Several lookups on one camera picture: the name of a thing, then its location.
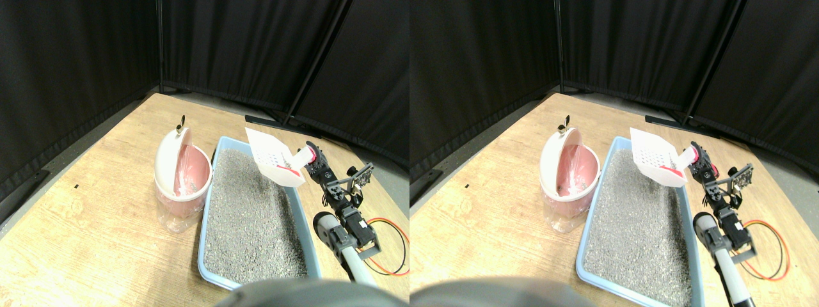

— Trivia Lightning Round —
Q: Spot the white scoop with red handle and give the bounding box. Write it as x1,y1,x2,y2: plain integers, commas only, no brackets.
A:
244,127,319,188
630,127,703,188

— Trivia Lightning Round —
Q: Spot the blue litter tray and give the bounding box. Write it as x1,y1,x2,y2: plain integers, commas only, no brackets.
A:
198,136,322,292
576,136,706,307

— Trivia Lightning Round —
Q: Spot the black curtain stand pole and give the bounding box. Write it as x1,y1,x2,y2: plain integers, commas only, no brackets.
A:
681,0,748,125
555,0,565,93
156,0,166,95
283,0,354,125

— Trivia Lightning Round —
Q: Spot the white bin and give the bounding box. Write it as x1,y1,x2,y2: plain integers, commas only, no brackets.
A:
539,115,601,233
154,115,212,233

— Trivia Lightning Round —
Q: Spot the black bracket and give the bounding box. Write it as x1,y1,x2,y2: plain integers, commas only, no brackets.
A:
717,163,754,196
333,162,374,196

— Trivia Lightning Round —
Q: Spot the orange wire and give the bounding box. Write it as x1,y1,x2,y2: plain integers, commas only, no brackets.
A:
366,217,410,277
742,219,791,281

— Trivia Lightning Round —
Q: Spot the black wire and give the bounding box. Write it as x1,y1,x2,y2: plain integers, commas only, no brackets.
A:
368,221,406,272
745,223,784,279

